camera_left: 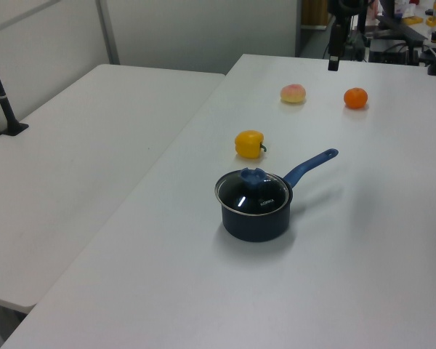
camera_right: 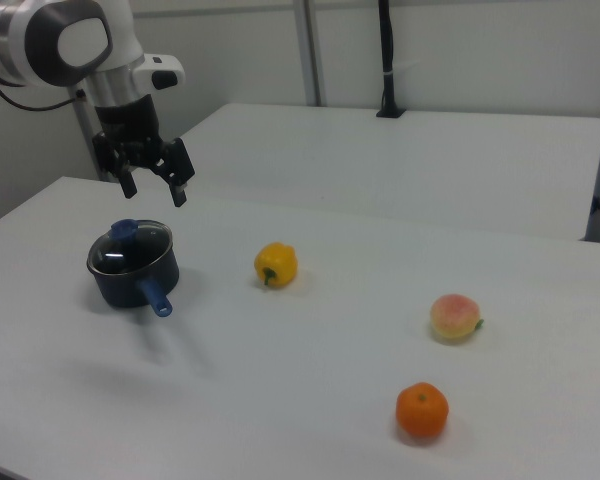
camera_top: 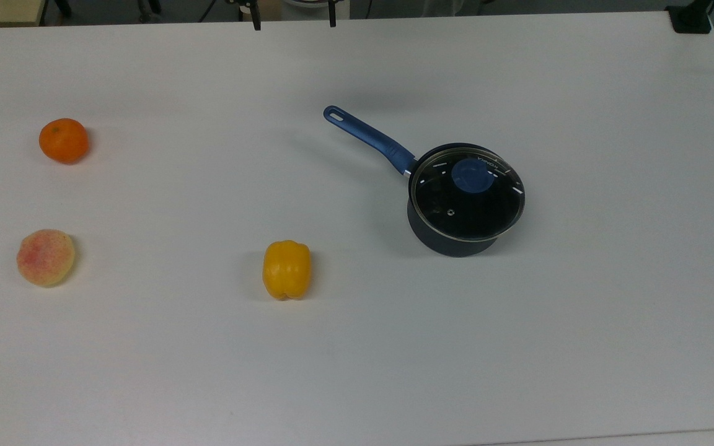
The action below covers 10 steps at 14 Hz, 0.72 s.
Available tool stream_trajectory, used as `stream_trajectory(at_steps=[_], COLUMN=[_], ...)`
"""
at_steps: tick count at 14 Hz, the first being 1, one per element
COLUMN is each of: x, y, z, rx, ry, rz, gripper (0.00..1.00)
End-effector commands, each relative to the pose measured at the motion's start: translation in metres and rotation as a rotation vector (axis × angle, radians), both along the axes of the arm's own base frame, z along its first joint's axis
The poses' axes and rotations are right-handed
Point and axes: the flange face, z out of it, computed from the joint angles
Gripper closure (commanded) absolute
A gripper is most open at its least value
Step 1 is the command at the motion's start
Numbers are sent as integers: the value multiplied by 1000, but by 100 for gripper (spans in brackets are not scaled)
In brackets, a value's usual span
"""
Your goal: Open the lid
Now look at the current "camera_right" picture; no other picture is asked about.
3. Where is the dark saucepan with blue handle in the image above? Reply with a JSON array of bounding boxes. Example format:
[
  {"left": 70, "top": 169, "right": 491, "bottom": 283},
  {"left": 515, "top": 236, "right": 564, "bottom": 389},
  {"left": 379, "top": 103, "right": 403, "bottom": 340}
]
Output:
[{"left": 87, "top": 239, "right": 181, "bottom": 319}]

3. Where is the orange mandarin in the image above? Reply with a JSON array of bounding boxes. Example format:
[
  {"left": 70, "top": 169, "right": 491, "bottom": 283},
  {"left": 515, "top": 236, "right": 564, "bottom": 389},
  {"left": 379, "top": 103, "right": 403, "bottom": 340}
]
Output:
[{"left": 395, "top": 381, "right": 450, "bottom": 439}]

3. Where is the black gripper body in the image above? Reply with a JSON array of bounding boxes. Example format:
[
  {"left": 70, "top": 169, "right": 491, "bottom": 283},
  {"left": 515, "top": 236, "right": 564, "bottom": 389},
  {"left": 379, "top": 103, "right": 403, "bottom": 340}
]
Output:
[{"left": 93, "top": 96, "right": 163, "bottom": 157}]

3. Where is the grey vertical wall profile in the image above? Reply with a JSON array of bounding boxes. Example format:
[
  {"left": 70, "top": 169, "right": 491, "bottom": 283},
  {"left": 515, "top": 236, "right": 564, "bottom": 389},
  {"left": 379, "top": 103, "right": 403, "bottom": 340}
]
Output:
[{"left": 293, "top": 0, "right": 327, "bottom": 107}]

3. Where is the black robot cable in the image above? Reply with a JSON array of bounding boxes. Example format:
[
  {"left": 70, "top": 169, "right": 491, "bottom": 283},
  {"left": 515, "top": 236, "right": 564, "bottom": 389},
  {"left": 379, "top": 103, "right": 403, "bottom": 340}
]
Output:
[{"left": 0, "top": 74, "right": 84, "bottom": 111}]

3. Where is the pink yellow peach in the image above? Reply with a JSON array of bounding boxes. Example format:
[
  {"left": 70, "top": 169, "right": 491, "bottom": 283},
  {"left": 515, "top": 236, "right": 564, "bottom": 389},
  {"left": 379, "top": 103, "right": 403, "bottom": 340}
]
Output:
[{"left": 428, "top": 293, "right": 485, "bottom": 346}]

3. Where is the black camera stand pole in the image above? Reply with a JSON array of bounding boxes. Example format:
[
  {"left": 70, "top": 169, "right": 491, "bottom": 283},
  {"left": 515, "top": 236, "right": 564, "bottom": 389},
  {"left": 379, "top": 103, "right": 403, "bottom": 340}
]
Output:
[{"left": 376, "top": 0, "right": 407, "bottom": 119}]

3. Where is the glass lid with blue knob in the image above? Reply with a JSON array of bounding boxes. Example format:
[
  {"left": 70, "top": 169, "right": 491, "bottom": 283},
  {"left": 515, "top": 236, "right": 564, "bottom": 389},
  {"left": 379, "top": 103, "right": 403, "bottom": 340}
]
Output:
[{"left": 86, "top": 218, "right": 175, "bottom": 279}]

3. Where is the yellow bell pepper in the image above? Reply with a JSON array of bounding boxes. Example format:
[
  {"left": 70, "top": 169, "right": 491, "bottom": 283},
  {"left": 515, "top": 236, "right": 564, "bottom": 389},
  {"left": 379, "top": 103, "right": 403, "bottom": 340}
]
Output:
[{"left": 253, "top": 241, "right": 299, "bottom": 290}]

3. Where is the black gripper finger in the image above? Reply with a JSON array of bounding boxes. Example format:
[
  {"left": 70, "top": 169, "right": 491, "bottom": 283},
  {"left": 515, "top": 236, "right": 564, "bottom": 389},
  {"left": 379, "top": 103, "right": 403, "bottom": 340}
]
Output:
[
  {"left": 91, "top": 131, "right": 139, "bottom": 200},
  {"left": 153, "top": 137, "right": 197, "bottom": 208}
]

